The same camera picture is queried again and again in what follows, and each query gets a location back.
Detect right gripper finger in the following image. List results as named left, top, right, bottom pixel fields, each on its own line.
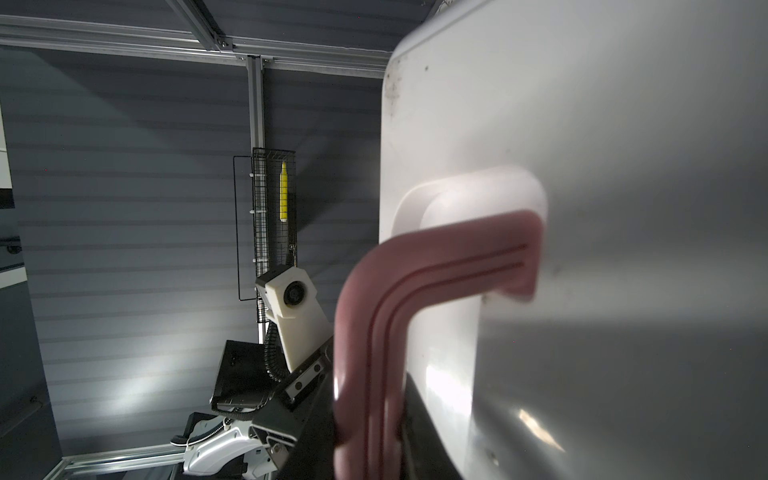
left=401, top=374, right=462, bottom=480

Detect white blue tool box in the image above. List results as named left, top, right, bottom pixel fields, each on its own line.
left=332, top=0, right=768, bottom=480

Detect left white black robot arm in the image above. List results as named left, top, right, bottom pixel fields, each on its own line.
left=171, top=340, right=333, bottom=479

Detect yellow marker pen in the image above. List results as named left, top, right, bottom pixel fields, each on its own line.
left=279, top=162, right=289, bottom=223

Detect left black corrugated cable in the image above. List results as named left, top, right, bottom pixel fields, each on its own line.
left=263, top=320, right=292, bottom=384

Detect black wire basket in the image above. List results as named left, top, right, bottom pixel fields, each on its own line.
left=232, top=147, right=298, bottom=333

